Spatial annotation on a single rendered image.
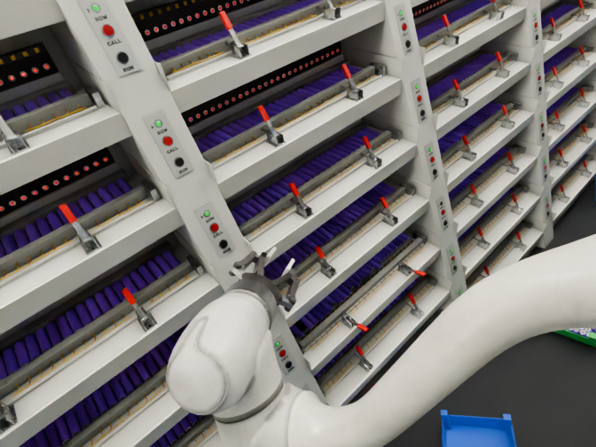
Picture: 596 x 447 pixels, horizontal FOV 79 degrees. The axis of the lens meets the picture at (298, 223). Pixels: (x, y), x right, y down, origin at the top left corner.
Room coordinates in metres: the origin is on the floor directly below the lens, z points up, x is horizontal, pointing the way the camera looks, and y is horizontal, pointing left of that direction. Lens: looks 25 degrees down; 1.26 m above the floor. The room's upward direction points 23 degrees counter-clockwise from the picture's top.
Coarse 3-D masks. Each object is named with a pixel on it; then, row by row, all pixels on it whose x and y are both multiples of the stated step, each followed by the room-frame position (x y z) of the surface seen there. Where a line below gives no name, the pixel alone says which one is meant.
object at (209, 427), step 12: (180, 420) 0.69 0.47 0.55; (192, 420) 0.68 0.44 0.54; (204, 420) 0.67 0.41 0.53; (168, 432) 0.67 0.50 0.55; (180, 432) 0.66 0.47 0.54; (192, 432) 0.65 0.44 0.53; (204, 432) 0.66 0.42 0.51; (216, 432) 0.65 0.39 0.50; (156, 444) 0.65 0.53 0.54; (168, 444) 0.64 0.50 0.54; (180, 444) 0.63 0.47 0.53; (192, 444) 0.64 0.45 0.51; (204, 444) 0.63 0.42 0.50; (216, 444) 0.62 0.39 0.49
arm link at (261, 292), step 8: (240, 280) 0.50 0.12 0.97; (248, 280) 0.49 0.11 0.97; (232, 288) 0.47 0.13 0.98; (240, 288) 0.46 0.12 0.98; (248, 288) 0.46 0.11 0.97; (256, 288) 0.47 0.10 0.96; (264, 288) 0.48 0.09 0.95; (256, 296) 0.45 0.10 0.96; (264, 296) 0.46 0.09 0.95; (272, 296) 0.47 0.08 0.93; (264, 304) 0.44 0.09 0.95; (272, 304) 0.46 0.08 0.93; (272, 312) 0.45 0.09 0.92; (272, 320) 0.45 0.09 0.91
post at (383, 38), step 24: (408, 0) 1.05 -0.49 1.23; (384, 24) 1.03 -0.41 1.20; (360, 48) 1.12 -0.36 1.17; (384, 48) 1.04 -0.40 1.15; (408, 72) 1.02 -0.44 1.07; (408, 96) 1.01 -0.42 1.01; (408, 120) 1.02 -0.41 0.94; (432, 120) 1.05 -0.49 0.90; (408, 168) 1.06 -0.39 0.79; (432, 192) 1.02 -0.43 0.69; (432, 216) 1.01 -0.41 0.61; (456, 240) 1.05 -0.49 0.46; (432, 264) 1.06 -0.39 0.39; (456, 288) 1.03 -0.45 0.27
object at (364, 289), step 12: (420, 240) 1.03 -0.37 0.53; (408, 252) 1.00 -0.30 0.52; (396, 264) 0.98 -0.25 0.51; (384, 276) 0.95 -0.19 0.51; (360, 288) 0.92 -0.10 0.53; (348, 300) 0.89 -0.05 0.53; (336, 312) 0.86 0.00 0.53; (324, 324) 0.83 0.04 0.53; (312, 336) 0.81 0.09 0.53; (312, 348) 0.79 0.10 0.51
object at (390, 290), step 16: (416, 224) 1.08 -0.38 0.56; (432, 240) 1.03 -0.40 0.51; (416, 256) 1.00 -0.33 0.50; (432, 256) 0.99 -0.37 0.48; (400, 272) 0.96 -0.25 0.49; (384, 288) 0.92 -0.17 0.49; (400, 288) 0.92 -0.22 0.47; (336, 304) 0.91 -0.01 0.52; (368, 304) 0.88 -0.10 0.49; (384, 304) 0.88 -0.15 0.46; (368, 320) 0.85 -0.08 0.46; (336, 336) 0.81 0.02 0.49; (352, 336) 0.82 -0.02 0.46; (304, 352) 0.79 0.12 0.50; (320, 352) 0.78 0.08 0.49; (336, 352) 0.79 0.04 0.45; (320, 368) 0.76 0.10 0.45
